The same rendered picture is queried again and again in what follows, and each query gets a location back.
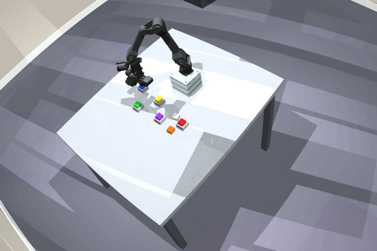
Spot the blue button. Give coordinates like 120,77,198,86
137,85,149,93

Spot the orange block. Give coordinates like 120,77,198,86
166,126,175,134

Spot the red button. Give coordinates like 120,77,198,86
176,118,189,131

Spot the purple button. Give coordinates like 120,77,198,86
154,113,166,125

